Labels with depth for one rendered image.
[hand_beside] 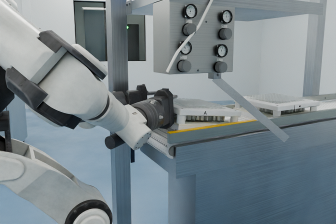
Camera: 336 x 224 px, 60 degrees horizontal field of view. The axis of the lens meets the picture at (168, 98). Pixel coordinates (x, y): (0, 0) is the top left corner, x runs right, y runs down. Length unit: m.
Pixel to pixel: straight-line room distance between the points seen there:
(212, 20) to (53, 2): 5.21
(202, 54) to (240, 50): 5.69
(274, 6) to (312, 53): 0.76
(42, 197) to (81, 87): 0.49
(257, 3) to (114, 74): 0.53
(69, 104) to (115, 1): 0.64
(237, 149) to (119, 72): 0.49
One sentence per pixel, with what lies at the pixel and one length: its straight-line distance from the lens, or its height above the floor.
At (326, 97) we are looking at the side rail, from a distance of 1.83.
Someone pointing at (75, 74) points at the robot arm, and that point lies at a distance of 0.49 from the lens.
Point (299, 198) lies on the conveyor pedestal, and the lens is 1.43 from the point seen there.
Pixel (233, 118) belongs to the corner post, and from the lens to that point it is 1.01.
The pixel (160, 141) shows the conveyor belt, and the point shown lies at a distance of 0.93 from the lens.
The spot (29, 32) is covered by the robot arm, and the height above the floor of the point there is 1.10.
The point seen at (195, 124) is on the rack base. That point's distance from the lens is 0.92.
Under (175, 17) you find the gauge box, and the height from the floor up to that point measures 1.16.
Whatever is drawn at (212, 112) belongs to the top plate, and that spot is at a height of 0.88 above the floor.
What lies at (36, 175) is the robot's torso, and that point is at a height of 0.75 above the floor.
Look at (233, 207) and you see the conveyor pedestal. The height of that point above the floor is 0.50.
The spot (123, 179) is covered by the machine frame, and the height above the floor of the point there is 0.58.
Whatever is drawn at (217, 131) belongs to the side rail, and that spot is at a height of 0.82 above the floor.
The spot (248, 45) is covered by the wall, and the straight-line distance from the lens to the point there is 6.60.
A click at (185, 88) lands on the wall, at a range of 6.12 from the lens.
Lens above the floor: 1.07
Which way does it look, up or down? 9 degrees down
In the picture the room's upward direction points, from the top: straight up
